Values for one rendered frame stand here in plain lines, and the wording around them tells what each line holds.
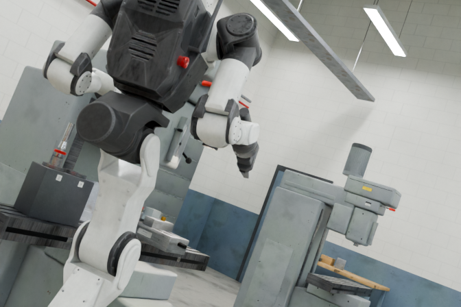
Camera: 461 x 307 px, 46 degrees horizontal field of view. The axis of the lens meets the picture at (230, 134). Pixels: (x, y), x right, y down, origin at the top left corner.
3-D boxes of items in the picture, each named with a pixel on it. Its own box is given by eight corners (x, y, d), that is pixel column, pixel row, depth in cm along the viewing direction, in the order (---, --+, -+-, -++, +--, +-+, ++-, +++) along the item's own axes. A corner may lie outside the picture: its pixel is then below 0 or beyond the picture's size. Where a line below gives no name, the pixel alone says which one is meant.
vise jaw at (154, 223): (170, 231, 255) (173, 224, 255) (151, 227, 242) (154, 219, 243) (161, 227, 258) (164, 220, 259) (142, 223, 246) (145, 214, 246)
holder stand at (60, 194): (77, 227, 210) (96, 179, 212) (27, 216, 194) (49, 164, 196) (61, 218, 218) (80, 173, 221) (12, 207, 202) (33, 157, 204)
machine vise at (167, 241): (184, 255, 248) (193, 232, 249) (164, 251, 235) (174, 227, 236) (131, 229, 267) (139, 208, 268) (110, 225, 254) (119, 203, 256)
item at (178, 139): (175, 164, 240) (193, 120, 242) (170, 162, 236) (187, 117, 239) (169, 162, 242) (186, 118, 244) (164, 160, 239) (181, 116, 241)
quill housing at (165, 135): (178, 172, 248) (203, 108, 252) (149, 161, 232) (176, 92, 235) (149, 162, 259) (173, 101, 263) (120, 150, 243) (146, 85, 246)
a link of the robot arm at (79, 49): (71, 80, 153) (115, 25, 162) (34, 61, 155) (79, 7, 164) (80, 100, 163) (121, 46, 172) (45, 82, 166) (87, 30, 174)
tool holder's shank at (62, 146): (66, 152, 207) (77, 125, 208) (62, 151, 203) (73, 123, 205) (59, 149, 207) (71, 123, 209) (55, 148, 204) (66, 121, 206)
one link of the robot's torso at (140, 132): (129, 161, 150) (146, 122, 152) (90, 146, 154) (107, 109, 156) (148, 170, 162) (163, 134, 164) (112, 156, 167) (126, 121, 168)
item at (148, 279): (169, 301, 238) (179, 275, 240) (114, 297, 211) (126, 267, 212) (97, 260, 268) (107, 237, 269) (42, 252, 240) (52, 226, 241)
